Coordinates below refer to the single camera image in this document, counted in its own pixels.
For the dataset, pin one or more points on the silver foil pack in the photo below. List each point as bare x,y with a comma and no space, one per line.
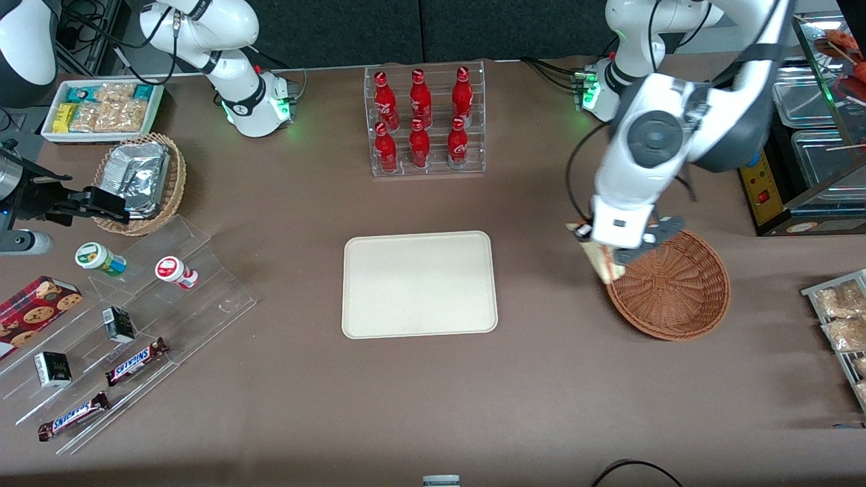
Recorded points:
145,208
139,169

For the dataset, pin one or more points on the black food warmer cabinet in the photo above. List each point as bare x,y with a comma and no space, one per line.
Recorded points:
764,196

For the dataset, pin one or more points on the brown chocolate bar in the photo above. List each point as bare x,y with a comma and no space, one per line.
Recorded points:
73,416
135,362

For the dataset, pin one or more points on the clear bag of nuts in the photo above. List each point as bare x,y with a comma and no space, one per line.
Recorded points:
86,118
122,116
115,92

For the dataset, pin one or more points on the green lid white cup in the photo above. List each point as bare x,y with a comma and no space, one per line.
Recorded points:
98,258

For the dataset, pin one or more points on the clear acrylic stepped stand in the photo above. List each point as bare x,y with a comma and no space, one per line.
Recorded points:
203,304

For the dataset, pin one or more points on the red lid white cup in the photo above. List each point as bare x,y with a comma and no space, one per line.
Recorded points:
174,272

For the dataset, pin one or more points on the small black carton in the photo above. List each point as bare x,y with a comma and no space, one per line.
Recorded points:
119,325
53,369

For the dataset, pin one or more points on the white snack box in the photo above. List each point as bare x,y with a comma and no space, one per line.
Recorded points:
51,135

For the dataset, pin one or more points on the red skewered food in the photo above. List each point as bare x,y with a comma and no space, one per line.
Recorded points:
846,54

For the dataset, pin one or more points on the triangle sandwich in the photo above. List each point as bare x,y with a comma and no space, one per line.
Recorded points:
604,264

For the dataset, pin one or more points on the grey snack tray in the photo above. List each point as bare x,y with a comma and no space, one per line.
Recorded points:
812,292

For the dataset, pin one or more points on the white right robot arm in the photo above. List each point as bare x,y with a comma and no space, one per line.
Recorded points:
237,95

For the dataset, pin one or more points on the teal snack pack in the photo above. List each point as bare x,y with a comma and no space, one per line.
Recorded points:
142,92
79,95

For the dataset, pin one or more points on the steel pan in warmer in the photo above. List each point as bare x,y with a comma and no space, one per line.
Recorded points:
805,105
829,162

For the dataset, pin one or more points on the grey object at edge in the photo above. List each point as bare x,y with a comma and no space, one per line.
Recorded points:
441,481

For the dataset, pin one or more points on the cream plastic tray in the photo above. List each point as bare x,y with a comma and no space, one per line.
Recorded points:
419,284

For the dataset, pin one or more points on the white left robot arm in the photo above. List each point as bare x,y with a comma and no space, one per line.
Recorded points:
717,115

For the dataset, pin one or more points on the clear acrylic bottle rack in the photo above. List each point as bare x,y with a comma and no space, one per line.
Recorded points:
436,169

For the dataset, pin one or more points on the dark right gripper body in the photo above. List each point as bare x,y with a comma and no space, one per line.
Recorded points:
42,201

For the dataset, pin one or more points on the yellow snack bar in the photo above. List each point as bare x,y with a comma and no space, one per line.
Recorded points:
64,118

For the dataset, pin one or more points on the red cookie box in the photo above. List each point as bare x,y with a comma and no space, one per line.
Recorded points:
34,311

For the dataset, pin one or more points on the clear bag of crackers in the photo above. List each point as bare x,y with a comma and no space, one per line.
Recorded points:
846,335
860,366
839,301
862,393

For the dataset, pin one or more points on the round brown wicker basket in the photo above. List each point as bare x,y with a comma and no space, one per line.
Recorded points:
676,291

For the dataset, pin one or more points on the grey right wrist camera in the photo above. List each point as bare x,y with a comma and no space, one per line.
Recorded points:
24,242

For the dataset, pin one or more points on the oval light wicker basket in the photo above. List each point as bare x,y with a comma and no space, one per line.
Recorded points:
174,182

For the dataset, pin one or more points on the red cola bottle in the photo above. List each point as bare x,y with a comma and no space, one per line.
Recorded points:
462,91
419,145
457,145
420,95
385,149
384,98

